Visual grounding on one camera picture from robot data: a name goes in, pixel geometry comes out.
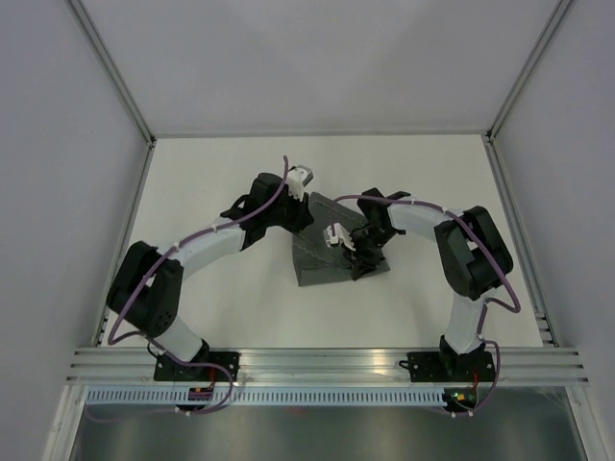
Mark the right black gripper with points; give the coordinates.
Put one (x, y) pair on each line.
(364, 263)

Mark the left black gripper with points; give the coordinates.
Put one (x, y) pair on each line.
(303, 216)

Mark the grey cloth napkin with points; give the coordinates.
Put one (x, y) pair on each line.
(314, 262)

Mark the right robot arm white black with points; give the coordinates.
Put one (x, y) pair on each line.
(475, 262)

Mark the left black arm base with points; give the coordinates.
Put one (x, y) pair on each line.
(222, 367)

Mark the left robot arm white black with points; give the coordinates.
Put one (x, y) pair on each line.
(146, 290)

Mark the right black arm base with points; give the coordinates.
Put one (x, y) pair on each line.
(440, 367)

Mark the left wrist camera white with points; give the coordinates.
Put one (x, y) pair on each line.
(297, 180)

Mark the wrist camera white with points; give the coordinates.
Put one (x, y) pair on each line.
(297, 180)
(336, 235)

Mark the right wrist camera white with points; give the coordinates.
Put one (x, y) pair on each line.
(336, 235)

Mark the aluminium front rail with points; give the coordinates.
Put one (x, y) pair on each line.
(519, 367)

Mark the left aluminium frame post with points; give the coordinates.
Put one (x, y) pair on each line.
(102, 53)

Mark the aluminium frame post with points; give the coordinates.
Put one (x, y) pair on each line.
(536, 54)
(102, 53)

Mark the white slotted cable duct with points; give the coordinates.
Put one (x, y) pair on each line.
(323, 396)

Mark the right aluminium frame post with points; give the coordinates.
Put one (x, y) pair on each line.
(536, 54)

